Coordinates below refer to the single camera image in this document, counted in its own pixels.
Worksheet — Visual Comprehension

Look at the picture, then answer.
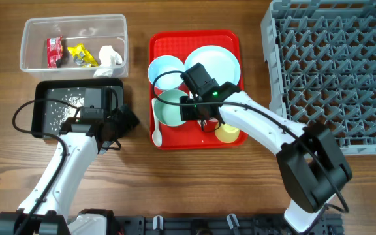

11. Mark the red snack wrapper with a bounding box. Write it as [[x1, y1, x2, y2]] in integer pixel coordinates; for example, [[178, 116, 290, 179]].
[[46, 36, 63, 69]]

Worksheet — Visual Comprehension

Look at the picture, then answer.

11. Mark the grey dishwasher rack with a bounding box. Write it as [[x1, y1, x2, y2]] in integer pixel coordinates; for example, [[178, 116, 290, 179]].
[[260, 1, 376, 155]]

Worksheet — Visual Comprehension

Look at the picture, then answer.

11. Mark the black rectangular tray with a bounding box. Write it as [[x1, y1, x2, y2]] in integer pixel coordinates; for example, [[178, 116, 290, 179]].
[[31, 78, 123, 135]]

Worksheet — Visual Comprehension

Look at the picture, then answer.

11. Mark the white plastic spoon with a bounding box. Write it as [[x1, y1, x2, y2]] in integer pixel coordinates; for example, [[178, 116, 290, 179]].
[[151, 98, 163, 147]]

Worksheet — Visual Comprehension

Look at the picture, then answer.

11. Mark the light blue plate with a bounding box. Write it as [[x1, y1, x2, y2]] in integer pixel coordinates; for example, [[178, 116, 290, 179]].
[[184, 45, 241, 85]]

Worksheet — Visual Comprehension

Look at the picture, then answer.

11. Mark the white tissue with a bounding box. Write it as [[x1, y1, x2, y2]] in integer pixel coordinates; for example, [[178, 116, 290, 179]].
[[93, 45, 123, 78]]

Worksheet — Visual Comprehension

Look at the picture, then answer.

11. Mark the clear plastic waste bin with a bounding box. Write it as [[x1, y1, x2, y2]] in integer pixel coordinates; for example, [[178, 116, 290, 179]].
[[19, 14, 129, 80]]

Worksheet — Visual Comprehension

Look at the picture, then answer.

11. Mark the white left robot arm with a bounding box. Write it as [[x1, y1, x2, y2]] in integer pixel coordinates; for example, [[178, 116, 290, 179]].
[[0, 105, 139, 234]]

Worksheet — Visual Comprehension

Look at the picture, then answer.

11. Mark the yellow snack wrapper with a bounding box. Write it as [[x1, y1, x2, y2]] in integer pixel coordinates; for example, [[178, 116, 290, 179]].
[[67, 43, 99, 67]]

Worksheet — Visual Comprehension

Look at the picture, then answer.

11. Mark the red serving tray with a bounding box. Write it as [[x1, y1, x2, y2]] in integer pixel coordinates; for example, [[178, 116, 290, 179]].
[[149, 29, 247, 150]]

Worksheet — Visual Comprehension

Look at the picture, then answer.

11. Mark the green bowl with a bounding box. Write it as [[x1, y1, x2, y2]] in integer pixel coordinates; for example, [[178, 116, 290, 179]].
[[153, 89, 187, 127]]

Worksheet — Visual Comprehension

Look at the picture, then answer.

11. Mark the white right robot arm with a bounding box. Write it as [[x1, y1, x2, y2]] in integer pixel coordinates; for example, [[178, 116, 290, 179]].
[[182, 82, 353, 234]]

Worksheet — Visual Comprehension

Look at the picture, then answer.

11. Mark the light blue bowl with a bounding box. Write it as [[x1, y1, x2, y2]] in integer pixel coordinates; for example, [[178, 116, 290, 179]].
[[148, 55, 185, 91]]

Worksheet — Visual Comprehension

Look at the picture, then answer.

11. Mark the yellow plastic cup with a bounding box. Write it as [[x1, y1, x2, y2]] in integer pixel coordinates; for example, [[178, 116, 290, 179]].
[[215, 123, 240, 144]]

